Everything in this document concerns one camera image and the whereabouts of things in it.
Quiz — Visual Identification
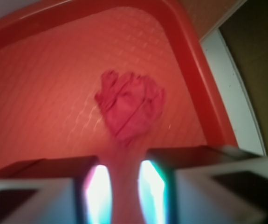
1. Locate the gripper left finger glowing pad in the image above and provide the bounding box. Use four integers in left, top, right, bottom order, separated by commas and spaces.
0, 155, 112, 224

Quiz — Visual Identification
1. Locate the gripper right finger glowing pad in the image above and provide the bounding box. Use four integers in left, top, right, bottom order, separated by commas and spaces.
138, 146, 268, 224

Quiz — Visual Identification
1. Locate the red paper ball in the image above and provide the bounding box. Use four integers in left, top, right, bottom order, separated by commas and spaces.
95, 70, 166, 144

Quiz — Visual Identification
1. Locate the red plastic tray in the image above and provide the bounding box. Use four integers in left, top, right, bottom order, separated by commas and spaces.
0, 0, 237, 180

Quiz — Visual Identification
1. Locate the white table frame rail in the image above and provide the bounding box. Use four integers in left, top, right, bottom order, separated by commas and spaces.
201, 29, 267, 156

